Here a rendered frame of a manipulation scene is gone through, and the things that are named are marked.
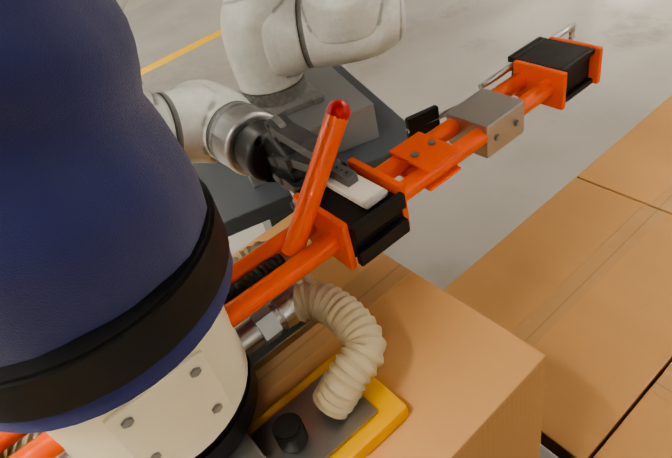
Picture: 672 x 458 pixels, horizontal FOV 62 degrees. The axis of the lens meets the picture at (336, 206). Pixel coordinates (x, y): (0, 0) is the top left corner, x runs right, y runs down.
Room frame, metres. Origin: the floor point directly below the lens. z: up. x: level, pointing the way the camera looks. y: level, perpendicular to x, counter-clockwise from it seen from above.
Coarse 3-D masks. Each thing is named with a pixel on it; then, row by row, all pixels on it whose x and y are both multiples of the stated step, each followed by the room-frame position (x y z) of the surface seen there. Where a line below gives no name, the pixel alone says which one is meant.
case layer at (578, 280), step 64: (640, 128) 1.14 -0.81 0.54; (576, 192) 0.97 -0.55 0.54; (640, 192) 0.92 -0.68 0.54; (512, 256) 0.82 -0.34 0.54; (576, 256) 0.78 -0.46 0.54; (640, 256) 0.74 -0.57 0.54; (512, 320) 0.66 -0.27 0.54; (576, 320) 0.63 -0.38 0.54; (640, 320) 0.60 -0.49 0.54; (576, 384) 0.51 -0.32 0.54; (640, 384) 0.48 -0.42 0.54; (576, 448) 0.40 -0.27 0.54; (640, 448) 0.38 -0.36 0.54
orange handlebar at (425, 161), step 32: (544, 96) 0.58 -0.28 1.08; (448, 128) 0.55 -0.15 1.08; (416, 160) 0.50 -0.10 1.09; (448, 160) 0.49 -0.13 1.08; (416, 192) 0.46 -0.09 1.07; (256, 256) 0.41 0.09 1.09; (320, 256) 0.40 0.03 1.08; (256, 288) 0.37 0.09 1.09; (0, 448) 0.28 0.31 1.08; (32, 448) 0.26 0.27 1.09
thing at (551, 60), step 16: (544, 48) 0.65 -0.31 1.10; (560, 48) 0.64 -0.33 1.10; (576, 48) 0.63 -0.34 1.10; (592, 48) 0.62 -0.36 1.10; (528, 64) 0.62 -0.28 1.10; (544, 64) 0.61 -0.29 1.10; (560, 64) 0.60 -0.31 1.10; (576, 64) 0.60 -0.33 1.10; (592, 64) 0.62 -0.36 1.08; (528, 80) 0.62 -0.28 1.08; (544, 80) 0.60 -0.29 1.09; (560, 80) 0.58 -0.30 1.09; (576, 80) 0.61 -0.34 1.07; (592, 80) 0.62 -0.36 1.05; (560, 96) 0.58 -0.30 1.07
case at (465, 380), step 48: (384, 288) 0.46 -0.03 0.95; (432, 288) 0.44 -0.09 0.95; (336, 336) 0.41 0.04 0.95; (384, 336) 0.39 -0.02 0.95; (432, 336) 0.37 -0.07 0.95; (480, 336) 0.36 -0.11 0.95; (288, 384) 0.36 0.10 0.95; (384, 384) 0.33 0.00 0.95; (432, 384) 0.32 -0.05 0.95; (480, 384) 0.30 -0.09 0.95; (528, 384) 0.30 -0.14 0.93; (432, 432) 0.27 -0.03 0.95; (480, 432) 0.26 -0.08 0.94; (528, 432) 0.30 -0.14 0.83
